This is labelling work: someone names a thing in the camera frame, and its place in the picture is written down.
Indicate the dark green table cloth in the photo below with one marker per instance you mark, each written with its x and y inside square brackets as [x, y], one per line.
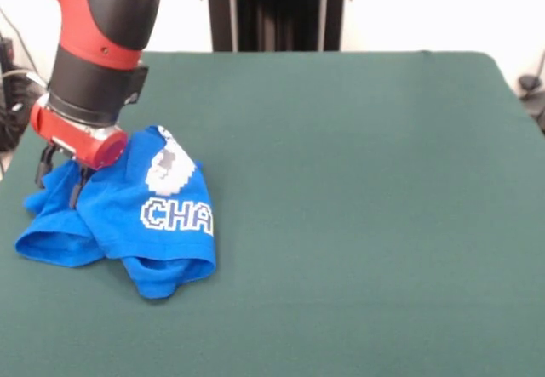
[340, 181]

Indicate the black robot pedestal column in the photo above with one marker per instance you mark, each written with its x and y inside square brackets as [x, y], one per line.
[277, 11]

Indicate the black floor stand base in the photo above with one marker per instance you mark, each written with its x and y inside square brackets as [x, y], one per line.
[8, 117]
[532, 96]

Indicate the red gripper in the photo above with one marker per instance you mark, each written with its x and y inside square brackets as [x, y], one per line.
[68, 134]

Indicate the blue printed t-shirt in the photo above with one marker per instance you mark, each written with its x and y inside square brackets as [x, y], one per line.
[127, 190]

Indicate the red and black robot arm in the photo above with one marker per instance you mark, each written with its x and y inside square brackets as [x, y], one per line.
[110, 11]

